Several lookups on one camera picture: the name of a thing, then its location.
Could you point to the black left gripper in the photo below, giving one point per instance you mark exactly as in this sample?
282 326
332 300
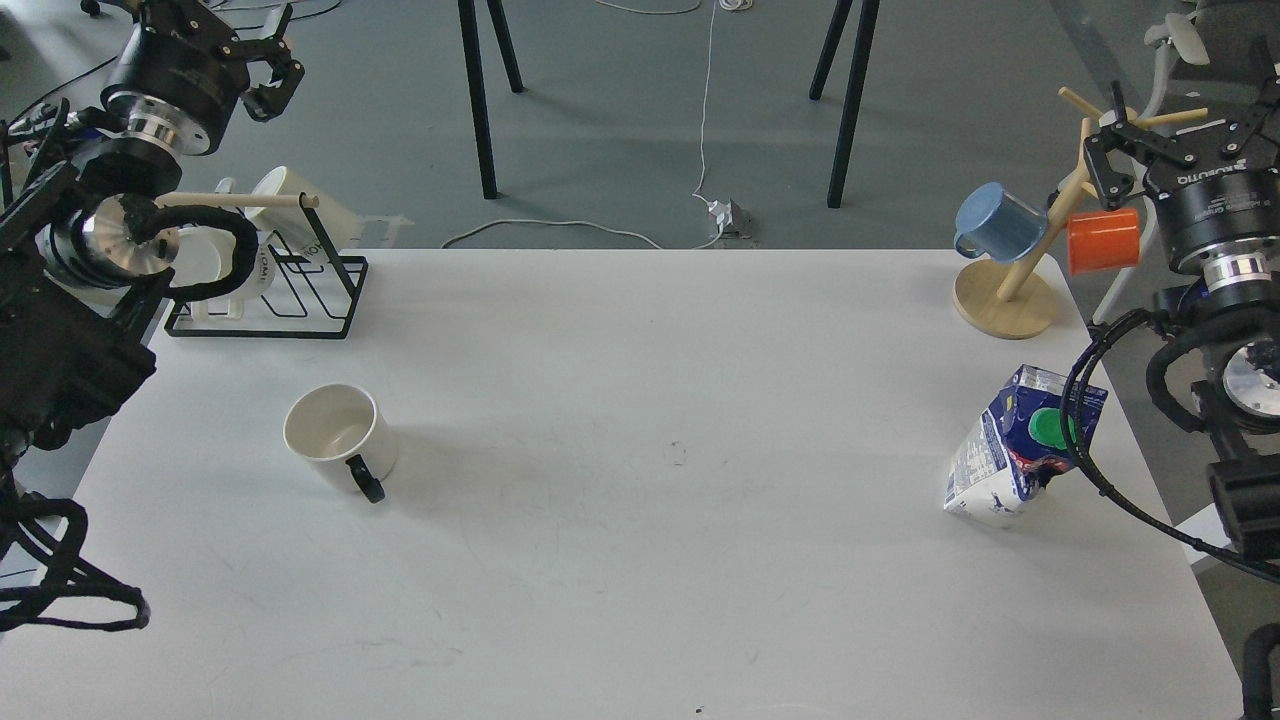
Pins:
174 88

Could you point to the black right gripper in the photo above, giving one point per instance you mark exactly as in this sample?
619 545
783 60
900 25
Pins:
1214 186

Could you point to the white mug black handle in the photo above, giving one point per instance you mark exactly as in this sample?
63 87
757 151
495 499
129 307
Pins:
343 435

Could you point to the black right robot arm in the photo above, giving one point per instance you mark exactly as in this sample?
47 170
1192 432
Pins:
1217 375

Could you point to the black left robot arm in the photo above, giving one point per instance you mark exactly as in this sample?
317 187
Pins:
89 254

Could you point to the blue white milk carton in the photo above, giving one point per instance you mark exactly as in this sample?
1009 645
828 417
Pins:
1015 447

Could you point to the orange mug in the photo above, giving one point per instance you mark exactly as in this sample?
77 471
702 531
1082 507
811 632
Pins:
1101 241

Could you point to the blue mug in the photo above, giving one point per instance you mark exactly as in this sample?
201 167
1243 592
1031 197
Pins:
994 223

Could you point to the wooden mug tree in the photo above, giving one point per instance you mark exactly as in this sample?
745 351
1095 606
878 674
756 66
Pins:
1011 301

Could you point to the black table leg left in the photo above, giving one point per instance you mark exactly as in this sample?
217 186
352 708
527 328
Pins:
473 61

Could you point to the black table leg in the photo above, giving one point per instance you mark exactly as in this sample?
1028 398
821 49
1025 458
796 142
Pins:
860 60
473 61

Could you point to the black table leg right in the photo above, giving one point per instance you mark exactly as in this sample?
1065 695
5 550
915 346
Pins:
860 60

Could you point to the white power adapter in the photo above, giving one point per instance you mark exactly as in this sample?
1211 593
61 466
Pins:
730 220

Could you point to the black wire cup rack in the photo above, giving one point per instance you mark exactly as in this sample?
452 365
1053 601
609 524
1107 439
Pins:
313 297

